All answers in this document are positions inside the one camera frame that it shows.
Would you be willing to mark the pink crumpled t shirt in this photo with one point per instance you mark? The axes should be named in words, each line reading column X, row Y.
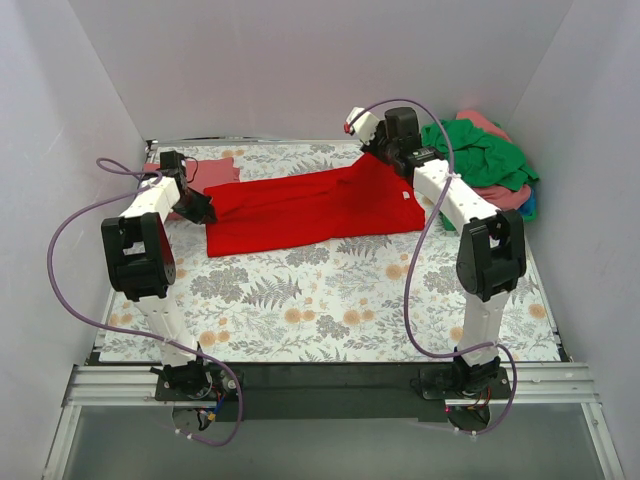
column 480, row 121

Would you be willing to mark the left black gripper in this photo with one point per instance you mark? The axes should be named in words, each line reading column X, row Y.
column 195, row 204

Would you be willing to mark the floral patterned table mat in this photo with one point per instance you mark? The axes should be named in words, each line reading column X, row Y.
column 339, row 300

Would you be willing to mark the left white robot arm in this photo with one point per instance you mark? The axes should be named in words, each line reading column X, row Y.
column 141, row 265

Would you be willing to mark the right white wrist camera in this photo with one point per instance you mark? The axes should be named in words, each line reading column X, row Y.
column 361, row 124

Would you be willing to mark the folded pink t shirt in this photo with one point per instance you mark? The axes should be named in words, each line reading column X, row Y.
column 200, row 174

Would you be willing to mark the red t shirt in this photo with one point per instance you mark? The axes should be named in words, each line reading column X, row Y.
column 366, row 198

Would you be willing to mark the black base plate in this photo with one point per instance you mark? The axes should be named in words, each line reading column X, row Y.
column 330, row 391

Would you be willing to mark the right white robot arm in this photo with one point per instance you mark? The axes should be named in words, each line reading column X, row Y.
column 491, row 255

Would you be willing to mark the blue crumpled garment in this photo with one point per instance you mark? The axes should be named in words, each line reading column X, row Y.
column 528, row 210

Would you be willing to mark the green crumpled t shirt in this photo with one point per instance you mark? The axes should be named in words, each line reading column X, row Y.
column 484, row 160

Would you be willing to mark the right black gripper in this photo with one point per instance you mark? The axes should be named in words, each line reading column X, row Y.
column 377, row 148

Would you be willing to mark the green plastic basket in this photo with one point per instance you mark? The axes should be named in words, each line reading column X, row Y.
column 522, row 200

